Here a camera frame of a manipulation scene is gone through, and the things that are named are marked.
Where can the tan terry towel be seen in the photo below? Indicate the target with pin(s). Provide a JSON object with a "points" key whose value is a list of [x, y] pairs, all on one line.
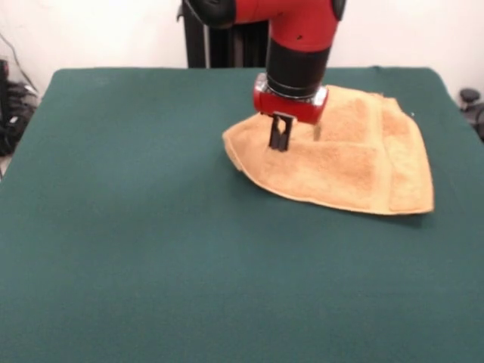
{"points": [[340, 170]]}

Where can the black wheeled base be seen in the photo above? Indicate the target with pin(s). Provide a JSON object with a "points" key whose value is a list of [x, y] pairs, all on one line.
{"points": [[15, 113], [470, 95]]}

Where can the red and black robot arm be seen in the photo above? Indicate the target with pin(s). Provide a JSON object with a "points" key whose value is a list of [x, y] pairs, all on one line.
{"points": [[298, 56]]}

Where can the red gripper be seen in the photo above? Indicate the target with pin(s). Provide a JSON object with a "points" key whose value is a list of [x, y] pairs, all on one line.
{"points": [[287, 109]]}

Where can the dark green table cloth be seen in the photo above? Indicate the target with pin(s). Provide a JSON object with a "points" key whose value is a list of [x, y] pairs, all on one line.
{"points": [[113, 189]]}

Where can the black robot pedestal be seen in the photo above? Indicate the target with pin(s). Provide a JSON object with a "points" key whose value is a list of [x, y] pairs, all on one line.
{"points": [[223, 49]]}

